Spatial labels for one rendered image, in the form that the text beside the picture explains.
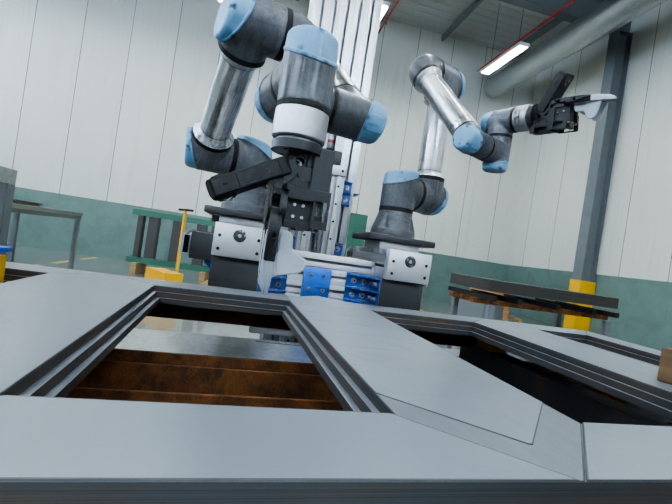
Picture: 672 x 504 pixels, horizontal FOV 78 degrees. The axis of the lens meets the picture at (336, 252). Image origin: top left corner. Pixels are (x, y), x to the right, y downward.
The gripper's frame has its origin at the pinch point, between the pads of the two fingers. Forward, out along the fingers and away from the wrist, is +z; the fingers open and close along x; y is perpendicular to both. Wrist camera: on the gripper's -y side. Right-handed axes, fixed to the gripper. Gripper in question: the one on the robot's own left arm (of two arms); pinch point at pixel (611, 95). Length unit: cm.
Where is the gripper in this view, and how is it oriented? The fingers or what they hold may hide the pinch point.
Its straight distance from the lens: 131.2
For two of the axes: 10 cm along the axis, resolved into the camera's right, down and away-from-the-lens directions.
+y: -0.4, 9.9, 0.9
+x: -8.0, 0.2, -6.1
